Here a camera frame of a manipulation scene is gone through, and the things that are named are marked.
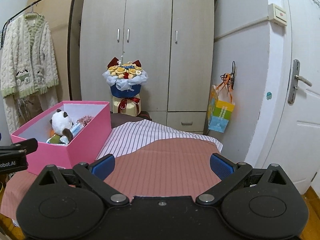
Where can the white tissue pack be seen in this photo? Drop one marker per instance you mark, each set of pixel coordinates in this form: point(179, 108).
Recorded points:
point(77, 128)

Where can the white striped sheet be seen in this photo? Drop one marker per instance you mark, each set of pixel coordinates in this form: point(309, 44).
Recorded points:
point(140, 137)

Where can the blue round sticker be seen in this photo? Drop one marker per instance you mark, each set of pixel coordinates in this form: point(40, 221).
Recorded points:
point(269, 96)

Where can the white door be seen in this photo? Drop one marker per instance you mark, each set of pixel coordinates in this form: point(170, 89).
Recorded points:
point(305, 117)

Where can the black wall hook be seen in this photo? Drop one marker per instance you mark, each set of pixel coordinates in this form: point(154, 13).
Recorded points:
point(233, 70)

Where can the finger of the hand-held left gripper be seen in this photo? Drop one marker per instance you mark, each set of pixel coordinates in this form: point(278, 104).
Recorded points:
point(25, 146)

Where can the pink cardboard box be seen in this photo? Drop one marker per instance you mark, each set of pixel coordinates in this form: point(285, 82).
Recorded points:
point(85, 145)

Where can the floral cloth doll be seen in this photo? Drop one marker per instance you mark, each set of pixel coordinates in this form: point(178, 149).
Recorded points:
point(85, 120)

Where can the flower bouquet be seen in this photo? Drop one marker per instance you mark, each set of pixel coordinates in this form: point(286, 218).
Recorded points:
point(125, 85)

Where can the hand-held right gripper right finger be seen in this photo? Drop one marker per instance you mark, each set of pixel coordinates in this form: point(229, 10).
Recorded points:
point(221, 167)

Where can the beige wall switch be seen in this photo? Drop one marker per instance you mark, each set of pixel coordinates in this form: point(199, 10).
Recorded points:
point(277, 13)

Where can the colourful paper gift bag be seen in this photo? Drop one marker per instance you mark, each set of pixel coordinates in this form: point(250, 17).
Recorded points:
point(220, 117)

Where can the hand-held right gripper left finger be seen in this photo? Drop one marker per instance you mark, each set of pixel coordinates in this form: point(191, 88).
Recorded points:
point(104, 167)

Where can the black clothes rack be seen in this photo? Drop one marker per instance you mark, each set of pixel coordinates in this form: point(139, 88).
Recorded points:
point(72, 17)

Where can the beige wooden wardrobe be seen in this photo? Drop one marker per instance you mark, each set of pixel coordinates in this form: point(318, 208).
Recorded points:
point(150, 42)

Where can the panda plush toy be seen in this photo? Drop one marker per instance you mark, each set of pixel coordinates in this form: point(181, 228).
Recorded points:
point(60, 123)

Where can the blue wet wipes pack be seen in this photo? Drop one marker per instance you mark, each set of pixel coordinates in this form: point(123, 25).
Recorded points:
point(56, 140)

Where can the dark brown cushion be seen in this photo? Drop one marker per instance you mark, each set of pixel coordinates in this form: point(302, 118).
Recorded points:
point(122, 120)

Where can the cream green knit cardigan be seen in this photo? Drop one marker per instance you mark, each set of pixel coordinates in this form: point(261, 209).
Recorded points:
point(30, 67)

